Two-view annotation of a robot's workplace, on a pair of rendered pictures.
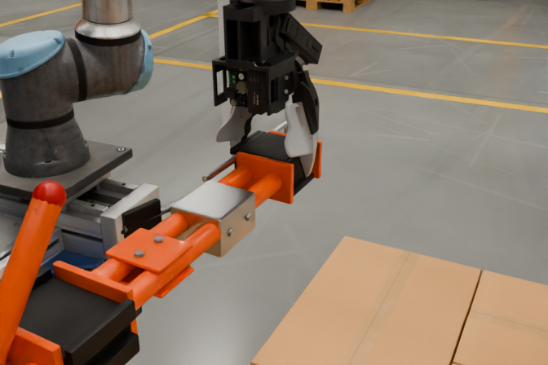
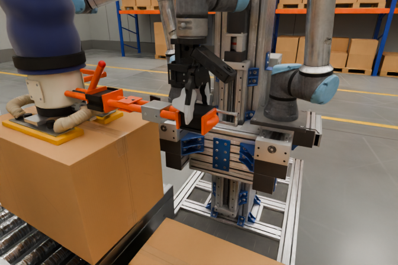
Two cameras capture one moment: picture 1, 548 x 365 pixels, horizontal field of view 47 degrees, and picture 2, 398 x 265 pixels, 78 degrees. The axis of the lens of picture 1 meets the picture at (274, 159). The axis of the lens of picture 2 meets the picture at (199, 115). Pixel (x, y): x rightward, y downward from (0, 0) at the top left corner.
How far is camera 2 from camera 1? 0.94 m
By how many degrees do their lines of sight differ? 81
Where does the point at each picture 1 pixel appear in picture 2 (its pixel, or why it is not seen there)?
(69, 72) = (285, 80)
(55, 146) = (272, 107)
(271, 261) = not seen: outside the picture
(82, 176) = (269, 122)
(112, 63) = (301, 83)
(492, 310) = not seen: outside the picture
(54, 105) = (277, 91)
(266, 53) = (179, 60)
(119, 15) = (310, 62)
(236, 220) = (148, 112)
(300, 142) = (180, 104)
